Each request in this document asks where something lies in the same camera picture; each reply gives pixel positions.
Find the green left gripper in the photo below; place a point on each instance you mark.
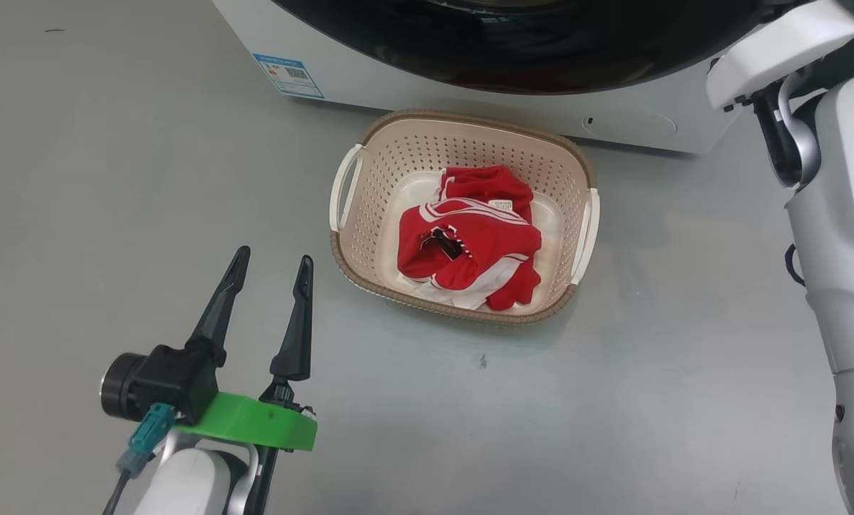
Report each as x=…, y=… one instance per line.
x=255, y=425

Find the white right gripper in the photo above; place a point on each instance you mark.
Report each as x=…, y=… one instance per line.
x=777, y=50

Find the round black glass washer door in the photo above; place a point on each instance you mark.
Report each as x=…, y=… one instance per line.
x=541, y=43

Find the red and white garment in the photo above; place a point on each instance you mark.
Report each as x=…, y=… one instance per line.
x=484, y=236

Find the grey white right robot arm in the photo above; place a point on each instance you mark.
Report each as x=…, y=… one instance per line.
x=842, y=250

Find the cream perforated laundry basket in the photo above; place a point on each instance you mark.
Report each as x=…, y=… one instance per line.
x=398, y=157

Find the white front-load washing machine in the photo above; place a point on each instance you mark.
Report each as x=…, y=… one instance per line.
x=398, y=86

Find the blue energy label sticker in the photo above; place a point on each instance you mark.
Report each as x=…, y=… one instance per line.
x=289, y=75

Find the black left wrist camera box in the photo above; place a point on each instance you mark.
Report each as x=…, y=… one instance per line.
x=169, y=379

